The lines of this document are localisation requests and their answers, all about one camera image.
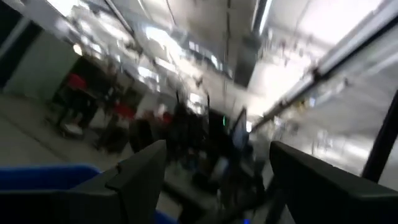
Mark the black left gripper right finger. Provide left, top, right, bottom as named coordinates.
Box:
left=269, top=141, right=398, bottom=224

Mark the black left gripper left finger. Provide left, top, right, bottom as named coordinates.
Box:
left=0, top=139, right=167, bottom=224

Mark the blue plastic bin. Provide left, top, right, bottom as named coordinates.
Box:
left=0, top=164, right=178, bottom=224

